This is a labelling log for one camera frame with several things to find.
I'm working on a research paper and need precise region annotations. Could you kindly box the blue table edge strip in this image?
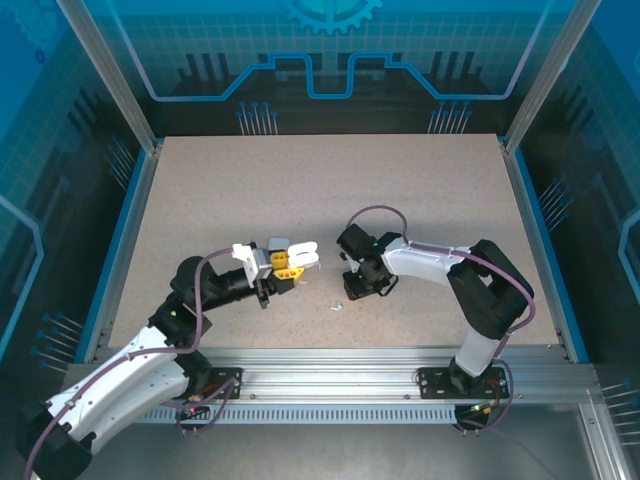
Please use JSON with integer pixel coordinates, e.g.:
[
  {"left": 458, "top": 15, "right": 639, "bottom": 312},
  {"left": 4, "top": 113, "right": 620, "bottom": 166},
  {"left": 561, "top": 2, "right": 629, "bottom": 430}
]
[
  {"left": 509, "top": 144, "right": 592, "bottom": 364},
  {"left": 74, "top": 148, "right": 157, "bottom": 364}
]

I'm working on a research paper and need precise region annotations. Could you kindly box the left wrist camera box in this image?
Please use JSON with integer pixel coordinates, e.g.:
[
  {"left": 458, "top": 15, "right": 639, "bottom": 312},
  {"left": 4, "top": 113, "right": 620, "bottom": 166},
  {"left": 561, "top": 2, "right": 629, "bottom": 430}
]
[{"left": 231, "top": 242, "right": 275, "bottom": 277}]

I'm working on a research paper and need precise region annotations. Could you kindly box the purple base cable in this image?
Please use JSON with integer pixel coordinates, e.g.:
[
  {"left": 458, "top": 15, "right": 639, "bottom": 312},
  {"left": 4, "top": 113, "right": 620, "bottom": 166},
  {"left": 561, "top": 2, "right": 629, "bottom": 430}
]
[
  {"left": 453, "top": 357, "right": 515, "bottom": 437},
  {"left": 169, "top": 375, "right": 245, "bottom": 437}
]

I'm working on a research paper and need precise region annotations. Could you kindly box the aluminium front rail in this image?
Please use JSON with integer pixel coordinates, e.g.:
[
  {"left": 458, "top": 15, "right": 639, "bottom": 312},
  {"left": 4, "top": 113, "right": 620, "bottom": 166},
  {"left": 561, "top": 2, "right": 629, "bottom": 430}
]
[{"left": 64, "top": 344, "right": 601, "bottom": 406}]

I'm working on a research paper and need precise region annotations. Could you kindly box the blue printed side panel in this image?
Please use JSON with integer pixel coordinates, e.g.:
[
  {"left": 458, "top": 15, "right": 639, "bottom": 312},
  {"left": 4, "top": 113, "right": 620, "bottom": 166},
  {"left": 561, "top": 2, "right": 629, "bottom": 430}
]
[
  {"left": 519, "top": 0, "right": 640, "bottom": 381},
  {"left": 0, "top": 0, "right": 151, "bottom": 381}
]

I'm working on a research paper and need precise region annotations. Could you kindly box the blue printed back panel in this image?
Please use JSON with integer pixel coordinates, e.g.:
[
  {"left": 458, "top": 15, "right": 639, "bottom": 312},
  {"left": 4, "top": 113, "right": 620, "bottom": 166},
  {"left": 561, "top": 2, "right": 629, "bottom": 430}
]
[{"left": 82, "top": 0, "right": 576, "bottom": 139}]

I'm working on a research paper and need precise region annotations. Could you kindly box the aluminium frame post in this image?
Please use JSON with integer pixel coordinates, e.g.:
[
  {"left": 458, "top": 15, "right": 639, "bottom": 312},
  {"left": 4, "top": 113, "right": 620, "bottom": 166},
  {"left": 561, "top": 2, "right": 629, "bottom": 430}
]
[
  {"left": 55, "top": 0, "right": 164, "bottom": 154},
  {"left": 502, "top": 0, "right": 605, "bottom": 156}
]

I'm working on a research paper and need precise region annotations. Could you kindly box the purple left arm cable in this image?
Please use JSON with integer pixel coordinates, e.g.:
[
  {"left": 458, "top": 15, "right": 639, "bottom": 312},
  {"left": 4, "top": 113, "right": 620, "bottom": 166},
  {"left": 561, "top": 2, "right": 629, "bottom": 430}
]
[{"left": 22, "top": 248, "right": 239, "bottom": 480}]

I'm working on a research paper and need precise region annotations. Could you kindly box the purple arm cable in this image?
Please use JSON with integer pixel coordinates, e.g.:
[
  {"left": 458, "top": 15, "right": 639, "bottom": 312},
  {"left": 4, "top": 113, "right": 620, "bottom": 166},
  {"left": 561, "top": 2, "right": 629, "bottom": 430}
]
[
  {"left": 22, "top": 248, "right": 239, "bottom": 480},
  {"left": 346, "top": 205, "right": 536, "bottom": 361}
]

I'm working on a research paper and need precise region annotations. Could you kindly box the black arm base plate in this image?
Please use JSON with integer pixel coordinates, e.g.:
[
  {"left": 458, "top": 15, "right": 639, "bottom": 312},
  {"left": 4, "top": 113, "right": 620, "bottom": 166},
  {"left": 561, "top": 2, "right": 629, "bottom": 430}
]
[
  {"left": 417, "top": 367, "right": 512, "bottom": 401},
  {"left": 169, "top": 367, "right": 245, "bottom": 401}
]

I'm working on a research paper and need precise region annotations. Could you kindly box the slotted cable duct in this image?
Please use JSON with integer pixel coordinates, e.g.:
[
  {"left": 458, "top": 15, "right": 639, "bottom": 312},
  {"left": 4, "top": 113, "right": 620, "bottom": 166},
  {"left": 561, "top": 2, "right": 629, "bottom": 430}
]
[{"left": 134, "top": 403, "right": 459, "bottom": 426}]

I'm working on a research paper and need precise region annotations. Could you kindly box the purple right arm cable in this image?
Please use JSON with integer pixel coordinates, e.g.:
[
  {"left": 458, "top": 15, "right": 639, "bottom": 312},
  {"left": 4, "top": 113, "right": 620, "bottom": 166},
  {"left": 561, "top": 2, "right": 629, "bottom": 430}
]
[{"left": 346, "top": 205, "right": 536, "bottom": 361}]

